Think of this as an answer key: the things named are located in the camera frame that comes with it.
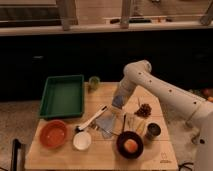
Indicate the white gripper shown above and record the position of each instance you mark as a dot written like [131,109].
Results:
[124,91]

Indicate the blue sponge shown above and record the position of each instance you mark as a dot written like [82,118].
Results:
[118,101]

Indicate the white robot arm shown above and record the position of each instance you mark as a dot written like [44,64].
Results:
[194,109]

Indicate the green paper cup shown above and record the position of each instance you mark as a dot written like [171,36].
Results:
[93,82]

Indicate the metal cup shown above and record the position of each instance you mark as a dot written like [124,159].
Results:
[153,130]

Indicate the grey blue cloth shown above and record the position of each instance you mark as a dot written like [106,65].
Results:
[105,125]

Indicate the yellow banana piece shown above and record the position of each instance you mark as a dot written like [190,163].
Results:
[141,127]

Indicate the black frying pan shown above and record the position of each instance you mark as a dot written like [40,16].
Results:
[125,135]

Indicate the orange ball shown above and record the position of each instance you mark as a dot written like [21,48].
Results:
[130,146]

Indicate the green plastic tray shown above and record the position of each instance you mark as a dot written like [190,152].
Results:
[63,97]

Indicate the white small bowl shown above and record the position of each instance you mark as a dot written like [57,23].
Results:
[82,140]

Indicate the orange bowl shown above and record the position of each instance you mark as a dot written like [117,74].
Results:
[53,134]

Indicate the black chair frame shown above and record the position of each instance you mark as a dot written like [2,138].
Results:
[18,156]

